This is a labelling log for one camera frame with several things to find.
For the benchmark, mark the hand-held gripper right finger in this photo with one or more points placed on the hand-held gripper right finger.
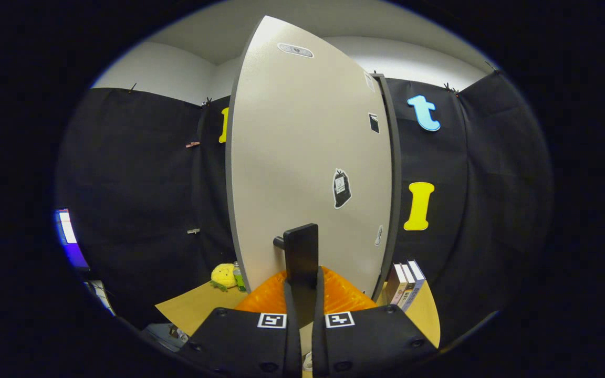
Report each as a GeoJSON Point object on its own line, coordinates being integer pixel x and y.
{"type": "Point", "coordinates": [376, 341]}

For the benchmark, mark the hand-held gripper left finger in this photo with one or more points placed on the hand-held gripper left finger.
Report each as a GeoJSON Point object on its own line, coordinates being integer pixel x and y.
{"type": "Point", "coordinates": [239, 341]}

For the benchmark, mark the green label bottle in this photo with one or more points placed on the green label bottle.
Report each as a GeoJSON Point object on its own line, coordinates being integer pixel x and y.
{"type": "Point", "coordinates": [239, 281]}

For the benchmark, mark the white spine book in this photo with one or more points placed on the white spine book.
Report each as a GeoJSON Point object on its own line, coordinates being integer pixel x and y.
{"type": "Point", "coordinates": [407, 286]}

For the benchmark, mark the yellow pineapple plush toy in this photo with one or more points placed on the yellow pineapple plush toy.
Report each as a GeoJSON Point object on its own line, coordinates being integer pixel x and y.
{"type": "Point", "coordinates": [222, 275]}

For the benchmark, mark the silver clip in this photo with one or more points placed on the silver clip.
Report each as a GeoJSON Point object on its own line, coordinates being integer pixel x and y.
{"type": "Point", "coordinates": [193, 230]}

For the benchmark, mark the grey cabinet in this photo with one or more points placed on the grey cabinet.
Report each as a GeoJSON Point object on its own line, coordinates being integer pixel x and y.
{"type": "Point", "coordinates": [395, 157]}

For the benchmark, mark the black backdrop cloth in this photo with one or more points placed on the black backdrop cloth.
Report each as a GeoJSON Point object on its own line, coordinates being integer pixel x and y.
{"type": "Point", "coordinates": [134, 184]}

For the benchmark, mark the blue lit screen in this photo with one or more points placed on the blue lit screen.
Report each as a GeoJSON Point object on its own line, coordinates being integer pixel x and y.
{"type": "Point", "coordinates": [67, 231]}

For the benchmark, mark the dark clip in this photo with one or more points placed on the dark clip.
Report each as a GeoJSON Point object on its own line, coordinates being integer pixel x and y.
{"type": "Point", "coordinates": [207, 101]}
{"type": "Point", "coordinates": [450, 89]}

